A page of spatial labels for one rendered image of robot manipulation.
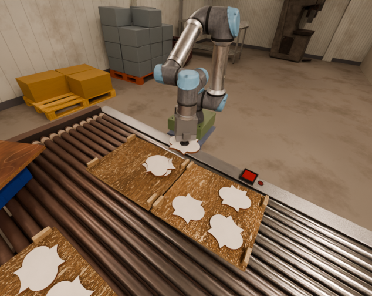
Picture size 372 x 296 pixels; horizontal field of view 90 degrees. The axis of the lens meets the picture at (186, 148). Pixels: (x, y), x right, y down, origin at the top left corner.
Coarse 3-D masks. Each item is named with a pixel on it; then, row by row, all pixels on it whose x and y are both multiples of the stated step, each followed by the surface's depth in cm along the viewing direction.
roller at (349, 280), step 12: (96, 132) 122; (120, 144) 113; (264, 228) 76; (276, 240) 74; (288, 240) 73; (300, 252) 70; (312, 252) 71; (312, 264) 69; (324, 264) 67; (336, 276) 65; (348, 276) 65; (360, 288) 63
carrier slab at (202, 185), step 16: (192, 176) 94; (208, 176) 95; (176, 192) 86; (192, 192) 86; (208, 192) 87; (160, 208) 79; (208, 208) 80; (224, 208) 81; (256, 208) 82; (176, 224) 74; (192, 224) 74; (208, 224) 75; (240, 224) 75; (256, 224) 76; (208, 240) 70; (224, 256) 66; (240, 256) 66
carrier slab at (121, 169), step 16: (128, 144) 110; (144, 144) 111; (112, 160) 99; (128, 160) 100; (144, 160) 101; (176, 160) 102; (96, 176) 91; (112, 176) 91; (128, 176) 92; (144, 176) 92; (176, 176) 93; (128, 192) 84; (144, 192) 85; (160, 192) 85
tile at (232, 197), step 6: (222, 192) 86; (228, 192) 86; (234, 192) 86; (240, 192) 87; (222, 198) 83; (228, 198) 84; (234, 198) 84; (240, 198) 84; (246, 198) 84; (222, 204) 82; (228, 204) 81; (234, 204) 81; (240, 204) 81; (246, 204) 82
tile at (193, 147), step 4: (172, 140) 84; (192, 140) 85; (196, 140) 85; (172, 144) 82; (176, 144) 82; (180, 144) 82; (192, 144) 82; (196, 144) 83; (172, 148) 80; (176, 148) 80; (180, 148) 80; (184, 148) 80; (188, 148) 80; (192, 148) 80; (196, 148) 81; (180, 152) 79; (184, 152) 78; (188, 152) 79; (192, 152) 79; (196, 152) 80
